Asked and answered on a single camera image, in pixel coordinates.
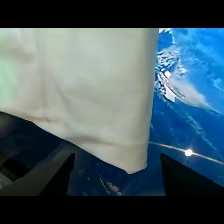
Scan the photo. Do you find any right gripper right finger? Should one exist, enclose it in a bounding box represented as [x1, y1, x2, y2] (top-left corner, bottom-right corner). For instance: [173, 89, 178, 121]
[160, 153, 224, 197]

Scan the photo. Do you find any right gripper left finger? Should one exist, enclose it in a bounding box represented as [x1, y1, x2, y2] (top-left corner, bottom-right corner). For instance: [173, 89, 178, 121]
[0, 141, 76, 197]

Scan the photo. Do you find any white garment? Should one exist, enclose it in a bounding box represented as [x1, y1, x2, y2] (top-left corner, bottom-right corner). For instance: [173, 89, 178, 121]
[0, 27, 160, 175]

